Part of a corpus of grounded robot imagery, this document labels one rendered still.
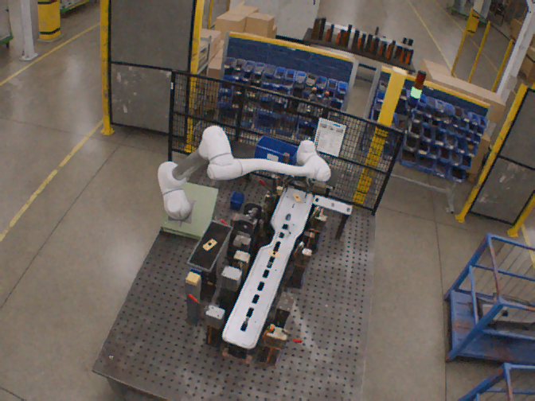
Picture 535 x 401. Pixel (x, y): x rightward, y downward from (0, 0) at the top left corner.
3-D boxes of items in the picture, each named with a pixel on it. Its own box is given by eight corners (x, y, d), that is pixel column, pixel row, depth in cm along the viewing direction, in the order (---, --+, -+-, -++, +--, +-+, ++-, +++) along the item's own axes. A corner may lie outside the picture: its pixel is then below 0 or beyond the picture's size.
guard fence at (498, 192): (455, 221, 471) (521, 83, 339) (454, 214, 481) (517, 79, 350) (516, 238, 464) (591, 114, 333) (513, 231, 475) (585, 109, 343)
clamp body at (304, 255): (301, 291, 278) (312, 258, 256) (283, 286, 280) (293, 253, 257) (304, 282, 285) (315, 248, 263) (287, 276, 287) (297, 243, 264)
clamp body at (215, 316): (219, 351, 234) (222, 321, 210) (201, 344, 236) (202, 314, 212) (224, 339, 241) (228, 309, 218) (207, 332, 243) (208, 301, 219)
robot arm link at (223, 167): (244, 173, 237) (237, 150, 239) (215, 180, 228) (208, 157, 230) (236, 180, 248) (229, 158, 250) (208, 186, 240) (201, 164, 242)
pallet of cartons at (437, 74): (462, 153, 606) (490, 83, 518) (472, 182, 546) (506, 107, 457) (398, 133, 611) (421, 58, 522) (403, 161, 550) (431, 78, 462)
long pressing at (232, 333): (258, 352, 207) (258, 351, 206) (217, 338, 210) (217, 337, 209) (314, 196, 310) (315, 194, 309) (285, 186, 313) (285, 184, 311)
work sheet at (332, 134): (338, 157, 323) (347, 125, 303) (310, 149, 326) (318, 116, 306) (338, 157, 325) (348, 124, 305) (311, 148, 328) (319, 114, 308)
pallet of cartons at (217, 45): (228, 118, 562) (238, 51, 493) (173, 110, 563) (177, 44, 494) (245, 83, 653) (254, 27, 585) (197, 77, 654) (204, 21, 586)
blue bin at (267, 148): (290, 172, 320) (292, 157, 311) (252, 158, 326) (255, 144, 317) (297, 161, 332) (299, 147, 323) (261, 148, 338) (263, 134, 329)
